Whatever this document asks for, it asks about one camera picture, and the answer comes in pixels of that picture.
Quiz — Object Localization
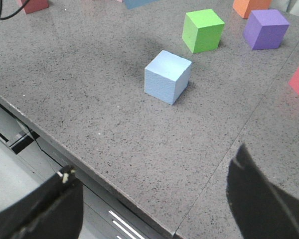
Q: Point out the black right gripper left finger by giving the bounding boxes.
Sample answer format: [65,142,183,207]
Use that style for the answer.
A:
[0,165,84,239]

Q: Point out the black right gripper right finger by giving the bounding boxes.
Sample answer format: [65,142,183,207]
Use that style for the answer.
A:
[226,144,299,239]

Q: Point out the light blue foam cube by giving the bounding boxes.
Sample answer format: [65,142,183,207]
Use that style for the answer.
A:
[124,0,157,9]
[144,50,192,105]

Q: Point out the grey drawer cabinet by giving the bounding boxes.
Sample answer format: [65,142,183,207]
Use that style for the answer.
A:
[0,104,161,239]

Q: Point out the purple foam cube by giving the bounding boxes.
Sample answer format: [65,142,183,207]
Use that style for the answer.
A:
[243,9,290,50]

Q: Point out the green foam cube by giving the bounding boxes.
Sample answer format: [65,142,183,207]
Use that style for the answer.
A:
[182,9,225,53]

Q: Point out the orange foam cube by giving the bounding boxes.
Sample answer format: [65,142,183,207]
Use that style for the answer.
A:
[233,0,272,19]

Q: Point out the grey curtain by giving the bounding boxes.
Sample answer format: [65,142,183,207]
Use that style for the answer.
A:
[270,0,299,16]

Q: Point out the dark red foam cube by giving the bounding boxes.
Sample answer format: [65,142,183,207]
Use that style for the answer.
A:
[17,0,49,14]

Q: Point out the black cable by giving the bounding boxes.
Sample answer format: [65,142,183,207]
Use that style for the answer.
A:
[0,0,30,20]

